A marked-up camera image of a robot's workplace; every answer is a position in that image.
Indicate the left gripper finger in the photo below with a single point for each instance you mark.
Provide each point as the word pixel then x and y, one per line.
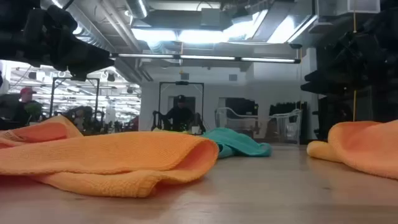
pixel 90 59

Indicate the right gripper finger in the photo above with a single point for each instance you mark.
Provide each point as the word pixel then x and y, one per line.
pixel 326 76
pixel 326 88

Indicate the orange microfiber towel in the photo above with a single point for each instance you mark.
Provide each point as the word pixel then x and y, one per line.
pixel 109 155
pixel 363 143

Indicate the teal microfiber towel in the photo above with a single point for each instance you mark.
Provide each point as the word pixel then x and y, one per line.
pixel 236 143

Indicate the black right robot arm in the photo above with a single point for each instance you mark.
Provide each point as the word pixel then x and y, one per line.
pixel 385 46

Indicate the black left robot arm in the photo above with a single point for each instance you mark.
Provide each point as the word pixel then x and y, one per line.
pixel 12 37

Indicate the background black robot arm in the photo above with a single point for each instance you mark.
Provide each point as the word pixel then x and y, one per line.
pixel 157 121
pixel 199 123

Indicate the clear plastic bin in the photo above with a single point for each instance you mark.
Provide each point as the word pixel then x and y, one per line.
pixel 280 127

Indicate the person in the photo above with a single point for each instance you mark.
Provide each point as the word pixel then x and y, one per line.
pixel 180 116
pixel 26 109

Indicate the long ceiling light bar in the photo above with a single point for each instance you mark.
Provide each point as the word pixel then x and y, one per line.
pixel 205 57

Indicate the black gantry frame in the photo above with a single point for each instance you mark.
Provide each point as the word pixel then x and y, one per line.
pixel 182 83
pixel 74 78

